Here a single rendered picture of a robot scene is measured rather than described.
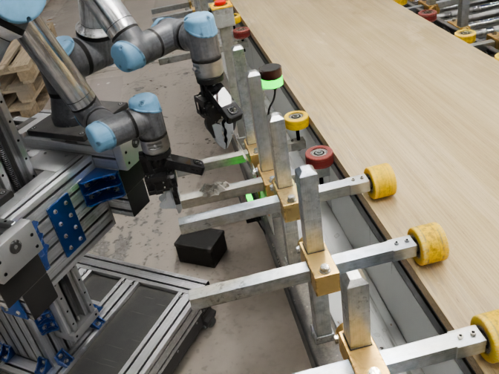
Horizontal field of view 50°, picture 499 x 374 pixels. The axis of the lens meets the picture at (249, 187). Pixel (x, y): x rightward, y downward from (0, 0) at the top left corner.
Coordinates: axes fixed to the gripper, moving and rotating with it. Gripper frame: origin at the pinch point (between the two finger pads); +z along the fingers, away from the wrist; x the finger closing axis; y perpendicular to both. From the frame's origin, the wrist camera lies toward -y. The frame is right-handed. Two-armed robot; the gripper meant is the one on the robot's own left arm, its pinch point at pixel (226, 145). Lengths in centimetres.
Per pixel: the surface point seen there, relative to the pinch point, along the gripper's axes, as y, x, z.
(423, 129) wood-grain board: -20, -54, 8
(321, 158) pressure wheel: -13.0, -22.2, 7.9
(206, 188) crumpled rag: 2.2, 7.6, 12.1
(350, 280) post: -72, 16, -14
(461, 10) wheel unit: 43, -141, 9
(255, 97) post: -2.0, -10.1, -11.4
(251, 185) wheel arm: -4.0, -3.7, 13.2
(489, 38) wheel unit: 20, -132, 14
